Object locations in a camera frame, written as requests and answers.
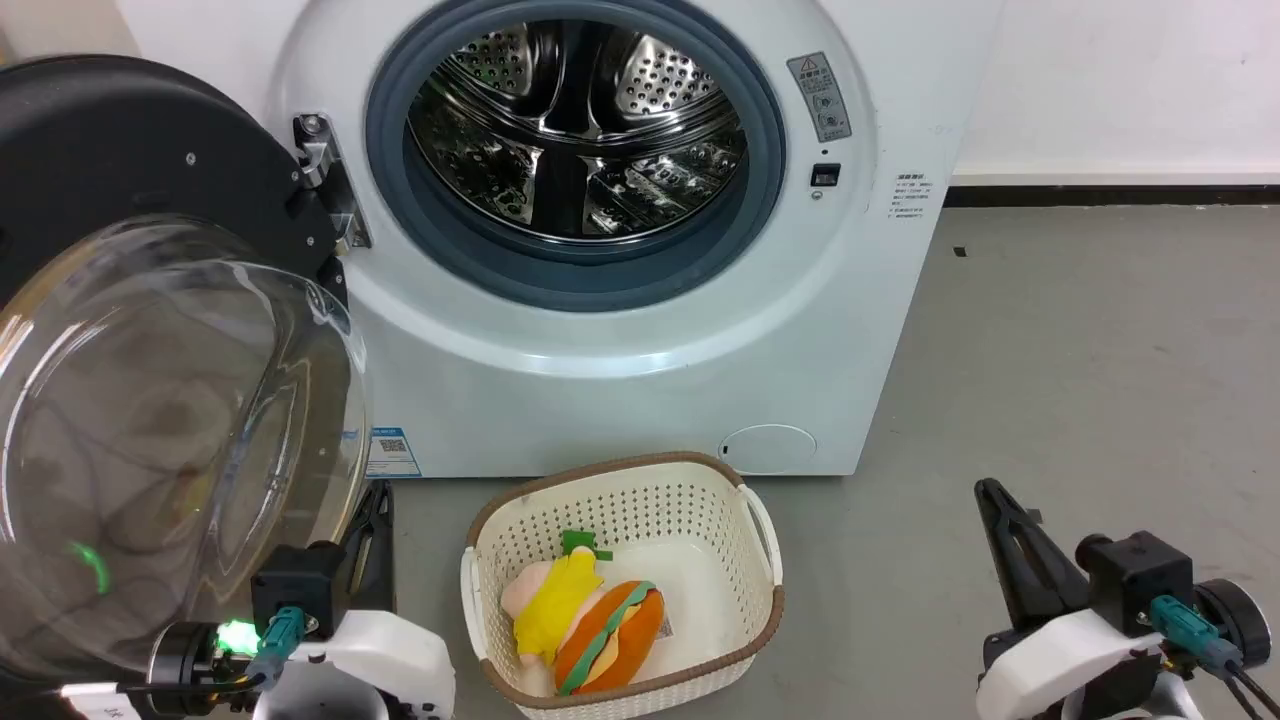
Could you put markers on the small printed spec label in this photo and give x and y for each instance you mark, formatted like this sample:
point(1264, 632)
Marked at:
point(908, 196)

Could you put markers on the left arm with green light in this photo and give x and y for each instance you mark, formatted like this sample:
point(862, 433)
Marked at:
point(185, 665)

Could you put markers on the round white filter cover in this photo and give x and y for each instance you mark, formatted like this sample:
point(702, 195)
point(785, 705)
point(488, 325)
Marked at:
point(768, 448)

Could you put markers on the metal door hinge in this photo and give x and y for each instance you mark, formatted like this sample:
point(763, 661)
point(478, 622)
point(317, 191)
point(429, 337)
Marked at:
point(325, 175)

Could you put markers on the white perforated laundry basket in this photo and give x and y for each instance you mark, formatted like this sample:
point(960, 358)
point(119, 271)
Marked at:
point(700, 520)

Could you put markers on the yellow pink plush doll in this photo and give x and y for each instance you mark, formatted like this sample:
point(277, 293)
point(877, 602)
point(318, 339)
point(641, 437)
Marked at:
point(556, 604)

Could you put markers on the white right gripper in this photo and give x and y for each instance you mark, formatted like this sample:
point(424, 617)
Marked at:
point(1075, 670)

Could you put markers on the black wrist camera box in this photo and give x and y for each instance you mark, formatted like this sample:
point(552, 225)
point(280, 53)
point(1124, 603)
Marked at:
point(1135, 580)
point(297, 585)

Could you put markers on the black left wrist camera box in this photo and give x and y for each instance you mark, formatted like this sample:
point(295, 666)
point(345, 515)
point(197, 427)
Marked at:
point(297, 585)

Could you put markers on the black wall baseboard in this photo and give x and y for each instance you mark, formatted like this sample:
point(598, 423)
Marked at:
point(1110, 195)

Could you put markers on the white front-load washing machine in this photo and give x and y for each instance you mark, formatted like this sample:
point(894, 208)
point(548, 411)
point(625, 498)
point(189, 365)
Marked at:
point(620, 390)

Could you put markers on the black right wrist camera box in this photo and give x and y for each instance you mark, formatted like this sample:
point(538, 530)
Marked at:
point(1135, 580)

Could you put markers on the black washer door glass bowl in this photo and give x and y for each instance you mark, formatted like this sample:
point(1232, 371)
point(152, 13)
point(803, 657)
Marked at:
point(130, 300)

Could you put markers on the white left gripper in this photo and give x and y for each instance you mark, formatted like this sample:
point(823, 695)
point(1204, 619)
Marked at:
point(385, 665)

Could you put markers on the orange hamburger plush toy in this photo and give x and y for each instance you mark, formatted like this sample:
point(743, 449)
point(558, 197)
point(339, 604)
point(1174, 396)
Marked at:
point(610, 640)

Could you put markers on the grey warning sticker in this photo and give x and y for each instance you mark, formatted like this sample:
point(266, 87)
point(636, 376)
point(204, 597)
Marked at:
point(819, 96)

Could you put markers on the blue QR code sticker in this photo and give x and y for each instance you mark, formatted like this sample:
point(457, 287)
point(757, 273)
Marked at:
point(391, 452)

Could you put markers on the black door latch slot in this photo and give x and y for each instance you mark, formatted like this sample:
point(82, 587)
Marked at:
point(825, 175)

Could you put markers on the stainless steel washer drum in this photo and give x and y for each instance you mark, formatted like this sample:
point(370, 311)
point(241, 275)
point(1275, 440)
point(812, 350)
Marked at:
point(580, 130)

